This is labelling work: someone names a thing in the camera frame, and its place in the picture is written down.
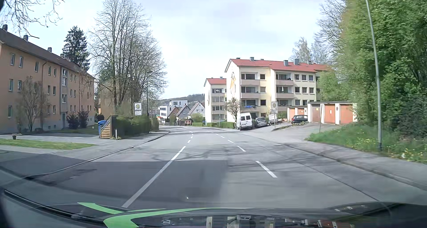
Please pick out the cream building with red roof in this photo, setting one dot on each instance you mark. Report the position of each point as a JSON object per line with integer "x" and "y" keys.
{"x": 215, "y": 99}
{"x": 267, "y": 88}

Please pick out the low green hedge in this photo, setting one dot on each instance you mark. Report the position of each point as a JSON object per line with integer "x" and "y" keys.
{"x": 218, "y": 124}

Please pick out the small blossoming tree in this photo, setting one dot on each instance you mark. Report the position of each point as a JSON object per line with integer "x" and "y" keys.
{"x": 233, "y": 108}

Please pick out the group of houses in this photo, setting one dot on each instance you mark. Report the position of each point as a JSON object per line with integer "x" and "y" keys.
{"x": 181, "y": 110}

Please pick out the white van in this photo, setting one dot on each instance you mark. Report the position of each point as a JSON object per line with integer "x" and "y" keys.
{"x": 245, "y": 121}

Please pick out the dark grey car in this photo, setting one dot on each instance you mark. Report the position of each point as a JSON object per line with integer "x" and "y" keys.
{"x": 260, "y": 122}

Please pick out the road markings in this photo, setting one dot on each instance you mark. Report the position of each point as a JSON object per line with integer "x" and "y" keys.
{"x": 176, "y": 153}

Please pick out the white vehicle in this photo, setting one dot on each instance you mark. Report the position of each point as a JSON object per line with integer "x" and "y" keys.
{"x": 273, "y": 118}

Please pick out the grey asphalt road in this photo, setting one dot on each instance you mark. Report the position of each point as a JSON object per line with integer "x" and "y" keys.
{"x": 206, "y": 168}

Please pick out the bus stop sign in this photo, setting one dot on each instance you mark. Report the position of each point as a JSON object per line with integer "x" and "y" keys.
{"x": 137, "y": 108}
{"x": 274, "y": 108}

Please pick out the black car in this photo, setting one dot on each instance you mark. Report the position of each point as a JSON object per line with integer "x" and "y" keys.
{"x": 299, "y": 119}

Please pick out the tall bare trees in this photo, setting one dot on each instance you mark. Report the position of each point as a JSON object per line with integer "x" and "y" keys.
{"x": 128, "y": 64}

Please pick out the wooden bin shelter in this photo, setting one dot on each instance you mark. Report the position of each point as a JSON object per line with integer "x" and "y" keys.
{"x": 107, "y": 128}

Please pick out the car's own bonnet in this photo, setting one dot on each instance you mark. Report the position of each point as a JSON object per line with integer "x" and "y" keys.
{"x": 213, "y": 218}

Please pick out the bare birch trees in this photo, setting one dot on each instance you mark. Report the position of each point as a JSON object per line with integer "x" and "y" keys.
{"x": 308, "y": 51}

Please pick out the blue bin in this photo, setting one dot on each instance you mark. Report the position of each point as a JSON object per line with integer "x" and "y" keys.
{"x": 101, "y": 125}

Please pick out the row of garages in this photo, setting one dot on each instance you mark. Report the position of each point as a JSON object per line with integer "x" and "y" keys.
{"x": 328, "y": 113}

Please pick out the dark red bushes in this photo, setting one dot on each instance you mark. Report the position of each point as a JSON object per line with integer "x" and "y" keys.
{"x": 77, "y": 119}

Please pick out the grey paved pavement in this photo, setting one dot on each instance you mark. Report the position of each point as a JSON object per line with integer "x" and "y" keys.
{"x": 367, "y": 161}
{"x": 76, "y": 154}

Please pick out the dark conifer tree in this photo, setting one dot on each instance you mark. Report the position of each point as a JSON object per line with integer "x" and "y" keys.
{"x": 76, "y": 48}

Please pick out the grass bank with flowers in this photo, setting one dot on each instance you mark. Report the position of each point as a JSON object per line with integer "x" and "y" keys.
{"x": 363, "y": 139}

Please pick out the grass verge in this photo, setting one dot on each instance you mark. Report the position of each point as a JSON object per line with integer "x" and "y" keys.
{"x": 40, "y": 144}

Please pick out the orange apartment building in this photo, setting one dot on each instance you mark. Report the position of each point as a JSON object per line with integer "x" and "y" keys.
{"x": 36, "y": 88}

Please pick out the small bare tree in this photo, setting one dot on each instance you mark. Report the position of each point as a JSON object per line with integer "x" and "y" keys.
{"x": 30, "y": 103}

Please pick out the green wood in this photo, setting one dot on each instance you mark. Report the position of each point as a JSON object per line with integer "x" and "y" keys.
{"x": 393, "y": 58}

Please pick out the grey lamp post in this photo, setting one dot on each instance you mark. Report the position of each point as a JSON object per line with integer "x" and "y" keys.
{"x": 377, "y": 88}

